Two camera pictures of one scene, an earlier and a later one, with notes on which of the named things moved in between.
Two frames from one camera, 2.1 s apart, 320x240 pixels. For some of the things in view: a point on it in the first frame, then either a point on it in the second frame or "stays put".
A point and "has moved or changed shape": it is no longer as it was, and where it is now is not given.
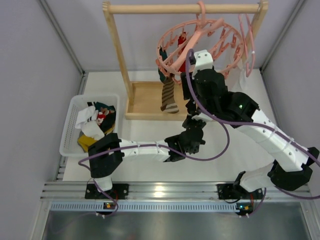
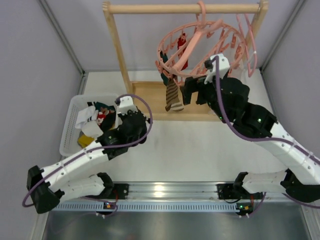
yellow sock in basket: [85, 141] stays put
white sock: [92, 129] stays put
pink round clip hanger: [226, 45] stays put
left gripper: [194, 123] → [127, 117]
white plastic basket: [69, 146] stays put
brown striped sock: [168, 100] has moved or changed shape
